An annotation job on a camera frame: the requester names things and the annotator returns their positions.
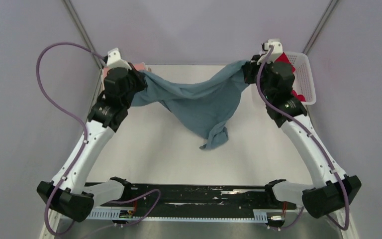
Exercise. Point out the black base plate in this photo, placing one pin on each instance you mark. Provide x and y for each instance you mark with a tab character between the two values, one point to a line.
200	200

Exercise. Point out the grey-blue t shirt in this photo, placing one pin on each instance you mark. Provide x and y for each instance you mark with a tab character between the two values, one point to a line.
204	108

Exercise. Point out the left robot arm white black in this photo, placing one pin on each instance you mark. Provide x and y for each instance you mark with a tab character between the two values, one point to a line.
67	192

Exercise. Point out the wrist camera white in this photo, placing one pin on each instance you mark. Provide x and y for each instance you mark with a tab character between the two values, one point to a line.
272	49
114	60

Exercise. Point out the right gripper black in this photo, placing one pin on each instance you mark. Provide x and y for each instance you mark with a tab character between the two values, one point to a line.
249	68

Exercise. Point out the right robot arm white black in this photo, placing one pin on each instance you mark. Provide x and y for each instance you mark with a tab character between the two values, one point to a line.
331	189

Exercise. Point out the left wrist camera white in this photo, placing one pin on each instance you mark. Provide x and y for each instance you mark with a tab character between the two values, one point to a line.
114	60

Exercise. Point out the red t shirt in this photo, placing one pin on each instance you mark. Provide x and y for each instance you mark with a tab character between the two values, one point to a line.
296	95

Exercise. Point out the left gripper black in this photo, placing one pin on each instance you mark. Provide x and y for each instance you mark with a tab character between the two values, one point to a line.
139	76

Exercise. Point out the white plastic basket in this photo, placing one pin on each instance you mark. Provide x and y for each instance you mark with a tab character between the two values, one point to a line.
304	83

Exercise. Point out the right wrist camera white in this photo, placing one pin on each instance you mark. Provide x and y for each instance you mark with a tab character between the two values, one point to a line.
272	49

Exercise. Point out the aluminium frame rail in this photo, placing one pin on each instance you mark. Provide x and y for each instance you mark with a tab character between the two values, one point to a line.
276	221

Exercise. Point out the white slotted cable duct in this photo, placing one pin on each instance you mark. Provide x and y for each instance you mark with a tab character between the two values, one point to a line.
100	214

